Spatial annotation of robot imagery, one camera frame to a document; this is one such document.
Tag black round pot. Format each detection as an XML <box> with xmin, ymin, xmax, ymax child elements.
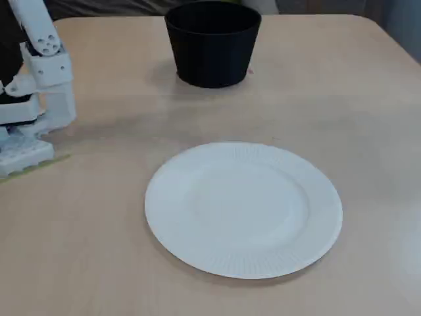
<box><xmin>164</xmin><ymin>1</ymin><xmax>263</xmax><ymax>89</ymax></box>

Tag white paper plate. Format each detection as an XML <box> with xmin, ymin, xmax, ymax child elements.
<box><xmin>144</xmin><ymin>141</ymin><xmax>344</xmax><ymax>280</ymax></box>

